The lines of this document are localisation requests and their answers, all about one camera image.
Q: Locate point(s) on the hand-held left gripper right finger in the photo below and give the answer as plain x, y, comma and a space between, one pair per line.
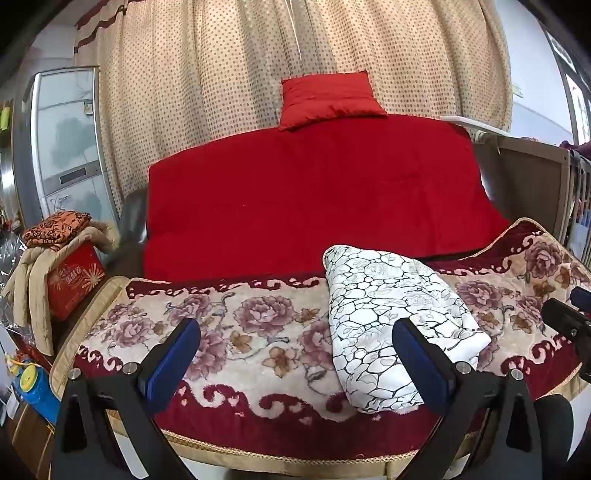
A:
422, 364

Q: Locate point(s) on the window frame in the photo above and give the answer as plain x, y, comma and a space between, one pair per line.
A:
570, 78

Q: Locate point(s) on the white board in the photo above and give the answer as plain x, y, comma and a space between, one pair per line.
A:
473, 123

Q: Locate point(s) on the silver refrigerator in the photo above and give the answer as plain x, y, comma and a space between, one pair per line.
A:
64, 138

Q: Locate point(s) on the floral plush blanket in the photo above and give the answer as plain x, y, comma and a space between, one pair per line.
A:
258, 332

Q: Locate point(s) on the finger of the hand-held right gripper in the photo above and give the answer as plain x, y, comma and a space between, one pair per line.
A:
581, 296
561, 318

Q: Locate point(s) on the red cardboard box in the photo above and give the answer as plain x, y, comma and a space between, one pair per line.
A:
74, 281

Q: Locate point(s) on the white crackle-patterned padded garment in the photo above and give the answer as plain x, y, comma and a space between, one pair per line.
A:
392, 304

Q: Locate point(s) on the beige padded cloth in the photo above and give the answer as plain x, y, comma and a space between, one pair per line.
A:
39, 286

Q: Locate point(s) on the blue and yellow toy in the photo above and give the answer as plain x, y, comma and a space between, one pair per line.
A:
34, 385

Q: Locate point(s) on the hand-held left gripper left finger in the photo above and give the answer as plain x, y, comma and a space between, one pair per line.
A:
171, 364

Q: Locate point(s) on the red cushion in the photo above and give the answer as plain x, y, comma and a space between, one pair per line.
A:
330, 99

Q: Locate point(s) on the orange patterned folded cloth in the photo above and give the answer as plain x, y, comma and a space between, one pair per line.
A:
57, 230

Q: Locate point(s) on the beige dotted curtain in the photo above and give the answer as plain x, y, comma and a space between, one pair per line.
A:
221, 83

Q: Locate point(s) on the wooden crib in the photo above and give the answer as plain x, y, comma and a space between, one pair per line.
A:
540, 184

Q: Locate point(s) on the red blanket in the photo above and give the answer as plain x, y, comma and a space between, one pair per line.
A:
295, 194

